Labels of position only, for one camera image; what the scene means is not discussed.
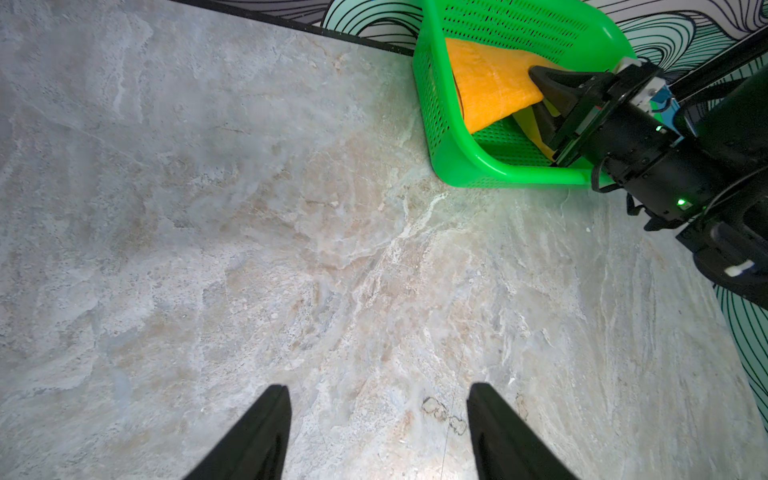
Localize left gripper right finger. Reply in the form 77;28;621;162
467;382;575;479

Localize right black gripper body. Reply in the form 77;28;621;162
551;70;732;224

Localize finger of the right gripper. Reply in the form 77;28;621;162
529;66;606;116
532;101;564;148

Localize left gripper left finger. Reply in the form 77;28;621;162
186;384;292;480

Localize yellow printed pillowcase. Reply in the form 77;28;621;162
446;38;561;160

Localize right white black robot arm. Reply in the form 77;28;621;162
528;30;767;306

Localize green plastic basket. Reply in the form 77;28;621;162
413;0;634;189

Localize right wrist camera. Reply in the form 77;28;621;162
607;57;680;132

